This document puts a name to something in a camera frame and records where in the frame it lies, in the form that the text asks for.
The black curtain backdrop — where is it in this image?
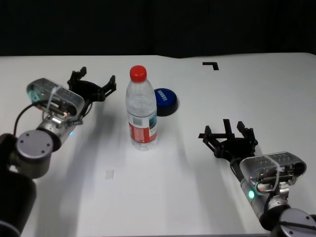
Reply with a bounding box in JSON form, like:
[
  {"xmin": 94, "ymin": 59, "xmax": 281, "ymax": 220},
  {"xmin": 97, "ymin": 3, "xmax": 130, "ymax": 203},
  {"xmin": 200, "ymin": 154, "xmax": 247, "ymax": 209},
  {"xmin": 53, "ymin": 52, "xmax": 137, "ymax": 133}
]
[{"xmin": 0, "ymin": 0, "xmax": 316, "ymax": 60}]

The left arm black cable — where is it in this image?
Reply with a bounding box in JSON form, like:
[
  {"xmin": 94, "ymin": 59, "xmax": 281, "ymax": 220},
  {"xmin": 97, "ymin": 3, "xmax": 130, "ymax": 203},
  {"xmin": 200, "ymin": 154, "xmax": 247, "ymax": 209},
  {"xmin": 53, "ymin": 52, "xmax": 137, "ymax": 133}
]
[{"xmin": 13, "ymin": 99, "xmax": 92, "ymax": 136}]

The clear water bottle red cap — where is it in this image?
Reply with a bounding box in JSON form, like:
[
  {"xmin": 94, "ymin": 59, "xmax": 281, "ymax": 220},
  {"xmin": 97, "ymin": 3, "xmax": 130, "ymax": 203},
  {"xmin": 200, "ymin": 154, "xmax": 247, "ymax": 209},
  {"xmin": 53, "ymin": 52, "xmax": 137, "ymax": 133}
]
[{"xmin": 125, "ymin": 65, "xmax": 158, "ymax": 152}]

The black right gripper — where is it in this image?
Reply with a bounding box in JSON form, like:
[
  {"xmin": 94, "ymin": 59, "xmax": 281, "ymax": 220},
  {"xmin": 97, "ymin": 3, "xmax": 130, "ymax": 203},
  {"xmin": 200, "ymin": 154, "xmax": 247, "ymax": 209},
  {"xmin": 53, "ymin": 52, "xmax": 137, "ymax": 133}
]
[{"xmin": 202, "ymin": 120, "xmax": 259, "ymax": 171}]

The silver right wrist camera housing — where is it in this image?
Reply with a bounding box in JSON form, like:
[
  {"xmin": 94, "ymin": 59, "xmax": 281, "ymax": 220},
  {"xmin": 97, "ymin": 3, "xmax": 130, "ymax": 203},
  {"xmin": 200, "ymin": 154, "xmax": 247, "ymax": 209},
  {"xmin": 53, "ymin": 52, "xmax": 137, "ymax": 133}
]
[{"xmin": 239, "ymin": 152, "xmax": 307, "ymax": 196}]

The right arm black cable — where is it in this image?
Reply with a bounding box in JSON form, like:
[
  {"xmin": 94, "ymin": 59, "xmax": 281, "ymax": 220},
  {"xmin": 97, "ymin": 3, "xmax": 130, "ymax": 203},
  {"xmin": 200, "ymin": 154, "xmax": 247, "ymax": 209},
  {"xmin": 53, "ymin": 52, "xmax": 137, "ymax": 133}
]
[{"xmin": 229, "ymin": 159, "xmax": 244, "ymax": 184}]

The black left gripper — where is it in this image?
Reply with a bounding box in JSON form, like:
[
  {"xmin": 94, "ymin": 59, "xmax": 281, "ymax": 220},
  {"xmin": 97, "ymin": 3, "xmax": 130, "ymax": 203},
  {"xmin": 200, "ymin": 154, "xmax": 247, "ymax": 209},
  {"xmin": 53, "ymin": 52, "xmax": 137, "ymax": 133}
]
[{"xmin": 68, "ymin": 66, "xmax": 117, "ymax": 109}]

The blue round lid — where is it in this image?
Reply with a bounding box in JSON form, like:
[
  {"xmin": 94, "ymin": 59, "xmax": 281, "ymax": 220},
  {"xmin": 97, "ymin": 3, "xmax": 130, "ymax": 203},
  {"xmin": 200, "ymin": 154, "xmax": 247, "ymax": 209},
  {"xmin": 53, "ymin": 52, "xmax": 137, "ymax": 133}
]
[{"xmin": 153, "ymin": 87, "xmax": 179, "ymax": 117}]

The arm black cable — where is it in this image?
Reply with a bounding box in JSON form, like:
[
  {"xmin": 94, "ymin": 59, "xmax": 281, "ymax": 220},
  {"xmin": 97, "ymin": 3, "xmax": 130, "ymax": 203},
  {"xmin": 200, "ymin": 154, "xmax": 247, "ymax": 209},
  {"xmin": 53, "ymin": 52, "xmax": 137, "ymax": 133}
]
[
  {"xmin": 229, "ymin": 159, "xmax": 244, "ymax": 184},
  {"xmin": 13, "ymin": 99, "xmax": 92, "ymax": 136}
]

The black L-shaped tape mark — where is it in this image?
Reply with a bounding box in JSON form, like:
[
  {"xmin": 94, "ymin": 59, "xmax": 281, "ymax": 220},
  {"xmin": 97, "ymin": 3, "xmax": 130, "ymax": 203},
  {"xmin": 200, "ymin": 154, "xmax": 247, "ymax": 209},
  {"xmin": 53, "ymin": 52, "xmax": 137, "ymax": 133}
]
[{"xmin": 202, "ymin": 62, "xmax": 219, "ymax": 71}]

